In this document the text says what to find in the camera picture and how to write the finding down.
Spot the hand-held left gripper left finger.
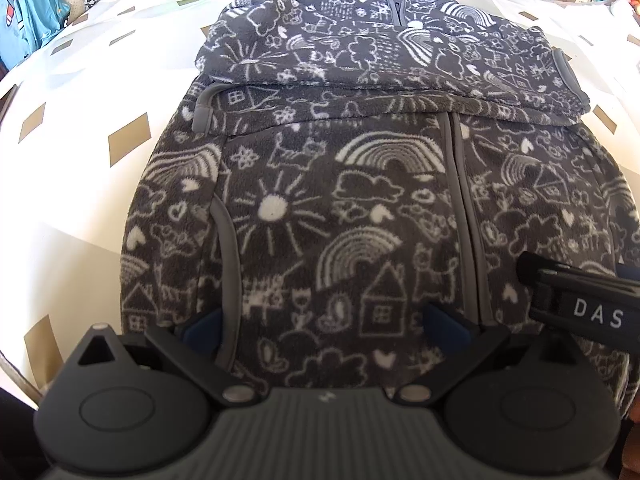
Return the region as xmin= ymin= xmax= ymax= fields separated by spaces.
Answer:
xmin=75 ymin=306 xmax=257 ymax=407

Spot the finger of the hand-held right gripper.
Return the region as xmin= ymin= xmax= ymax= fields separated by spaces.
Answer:
xmin=517 ymin=252 xmax=640 ymax=294

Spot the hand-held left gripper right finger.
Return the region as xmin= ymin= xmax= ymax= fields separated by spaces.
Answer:
xmin=392 ymin=302 xmax=583 ymax=407

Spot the grey doodle print fleece jacket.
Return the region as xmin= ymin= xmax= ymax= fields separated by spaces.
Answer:
xmin=119 ymin=0 xmax=640 ymax=418

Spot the blue printed garment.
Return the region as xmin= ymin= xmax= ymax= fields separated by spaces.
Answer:
xmin=0 ymin=0 xmax=72 ymax=69

